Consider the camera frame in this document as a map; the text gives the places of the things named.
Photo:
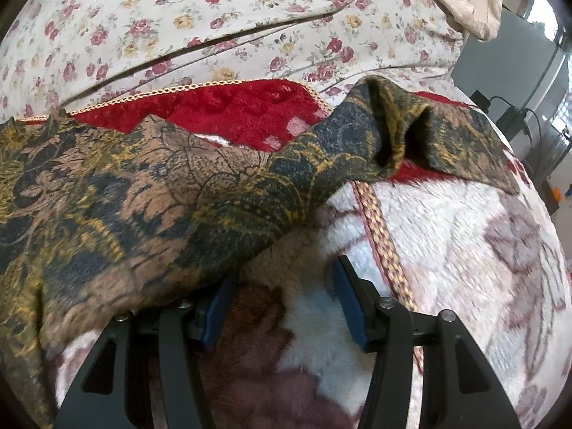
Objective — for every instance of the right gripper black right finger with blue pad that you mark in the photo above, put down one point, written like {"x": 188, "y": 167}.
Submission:
{"x": 460, "y": 388}

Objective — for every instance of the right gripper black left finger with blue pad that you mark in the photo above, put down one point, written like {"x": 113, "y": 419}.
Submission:
{"x": 112, "y": 388}

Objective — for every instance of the brown gold patterned garment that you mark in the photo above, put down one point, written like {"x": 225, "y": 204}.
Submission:
{"x": 103, "y": 217}

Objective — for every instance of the floral rose bed sheet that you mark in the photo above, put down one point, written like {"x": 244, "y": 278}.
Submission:
{"x": 70, "y": 54}

